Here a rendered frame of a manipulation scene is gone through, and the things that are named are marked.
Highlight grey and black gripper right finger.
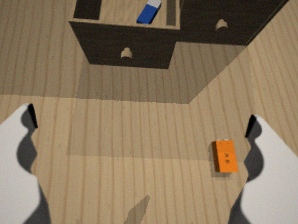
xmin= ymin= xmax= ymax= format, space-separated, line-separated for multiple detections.
xmin=228 ymin=115 xmax=298 ymax=224

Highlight dark brown drawer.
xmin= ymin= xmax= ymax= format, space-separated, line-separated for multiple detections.
xmin=177 ymin=0 xmax=283 ymax=44
xmin=68 ymin=0 xmax=180 ymax=69

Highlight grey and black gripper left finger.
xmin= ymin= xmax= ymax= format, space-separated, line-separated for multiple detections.
xmin=0 ymin=103 xmax=51 ymax=224

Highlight white and blue eraser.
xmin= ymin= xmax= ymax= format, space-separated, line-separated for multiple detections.
xmin=136 ymin=0 xmax=162 ymax=24

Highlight dark brown chest of drawers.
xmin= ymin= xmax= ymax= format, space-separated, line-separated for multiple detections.
xmin=176 ymin=0 xmax=289 ymax=46

